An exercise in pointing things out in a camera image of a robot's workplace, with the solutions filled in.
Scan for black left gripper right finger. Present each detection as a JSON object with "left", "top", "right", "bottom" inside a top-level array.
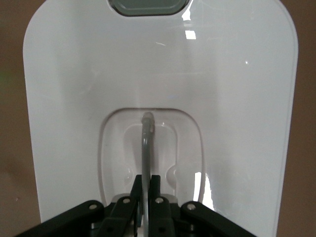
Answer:
[{"left": 149, "top": 174, "right": 179, "bottom": 237}]

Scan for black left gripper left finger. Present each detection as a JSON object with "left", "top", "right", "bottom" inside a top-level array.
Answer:
[{"left": 98, "top": 174, "right": 144, "bottom": 237}]

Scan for white box lid grey clips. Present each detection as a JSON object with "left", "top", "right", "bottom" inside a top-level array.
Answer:
[{"left": 22, "top": 0, "right": 299, "bottom": 237}]

